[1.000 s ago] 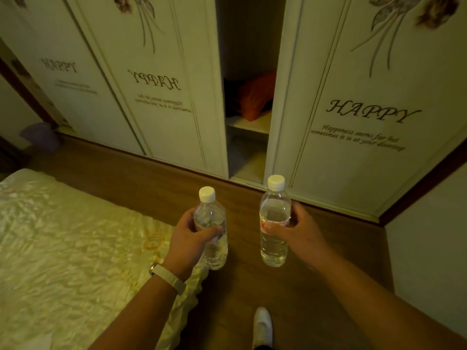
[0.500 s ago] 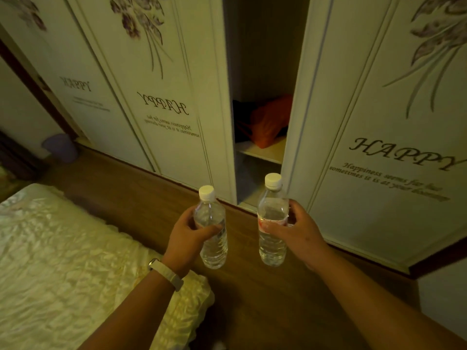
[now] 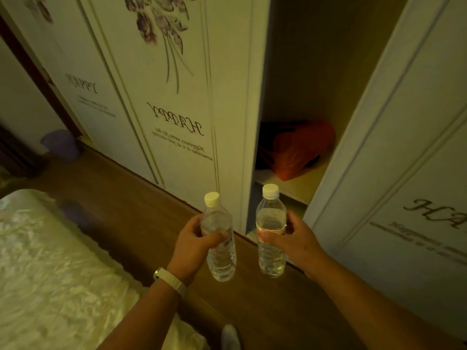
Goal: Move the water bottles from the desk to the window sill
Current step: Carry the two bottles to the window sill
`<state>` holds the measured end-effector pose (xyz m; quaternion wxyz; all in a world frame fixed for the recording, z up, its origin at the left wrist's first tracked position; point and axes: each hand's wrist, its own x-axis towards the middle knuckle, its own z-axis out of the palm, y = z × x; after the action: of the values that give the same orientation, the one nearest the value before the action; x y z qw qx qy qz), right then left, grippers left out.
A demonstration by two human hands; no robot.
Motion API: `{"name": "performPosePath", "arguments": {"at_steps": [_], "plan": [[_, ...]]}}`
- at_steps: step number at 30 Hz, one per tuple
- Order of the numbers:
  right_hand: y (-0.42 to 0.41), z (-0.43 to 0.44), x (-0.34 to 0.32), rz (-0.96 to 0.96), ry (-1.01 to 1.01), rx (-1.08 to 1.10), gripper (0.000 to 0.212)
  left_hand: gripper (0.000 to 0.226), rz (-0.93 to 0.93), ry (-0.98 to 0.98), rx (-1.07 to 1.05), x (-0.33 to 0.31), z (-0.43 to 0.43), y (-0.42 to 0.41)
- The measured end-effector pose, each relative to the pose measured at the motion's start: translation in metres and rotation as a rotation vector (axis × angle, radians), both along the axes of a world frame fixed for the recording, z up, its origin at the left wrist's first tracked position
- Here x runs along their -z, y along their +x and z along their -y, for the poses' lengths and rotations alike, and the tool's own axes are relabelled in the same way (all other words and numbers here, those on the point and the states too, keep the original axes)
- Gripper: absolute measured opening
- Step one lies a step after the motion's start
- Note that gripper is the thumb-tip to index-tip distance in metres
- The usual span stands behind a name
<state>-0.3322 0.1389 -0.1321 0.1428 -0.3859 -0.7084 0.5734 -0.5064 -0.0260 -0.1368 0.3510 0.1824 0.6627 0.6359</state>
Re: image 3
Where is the person's right hand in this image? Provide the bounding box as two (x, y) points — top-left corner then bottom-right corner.
(258, 210), (329, 281)

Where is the person's left hand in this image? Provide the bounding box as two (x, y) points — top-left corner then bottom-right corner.
(166, 214), (231, 287)

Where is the clear plastic water bottle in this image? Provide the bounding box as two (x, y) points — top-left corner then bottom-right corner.
(199, 192), (237, 282)
(255, 183), (287, 279)

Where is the person's right forearm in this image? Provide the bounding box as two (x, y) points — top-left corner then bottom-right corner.
(306, 253), (467, 350)

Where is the person's left forearm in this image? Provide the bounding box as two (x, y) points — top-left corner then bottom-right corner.
(96, 279), (183, 350)

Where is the person's white shoe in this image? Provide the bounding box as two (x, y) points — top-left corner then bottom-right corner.
(220, 324), (242, 350)

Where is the smartwatch with white band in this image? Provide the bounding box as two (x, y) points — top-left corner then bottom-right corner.
(153, 267), (188, 298)

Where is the red plastic bag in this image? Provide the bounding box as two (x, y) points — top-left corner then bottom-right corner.
(261, 119), (337, 182)

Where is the bed with pale yellow bedspread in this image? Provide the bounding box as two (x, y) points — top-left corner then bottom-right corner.
(0, 188), (211, 350)

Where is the purple waste bin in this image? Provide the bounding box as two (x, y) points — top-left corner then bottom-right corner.
(40, 129), (82, 163)

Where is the white floral sliding wardrobe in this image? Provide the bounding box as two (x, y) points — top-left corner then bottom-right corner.
(0, 0), (467, 341)

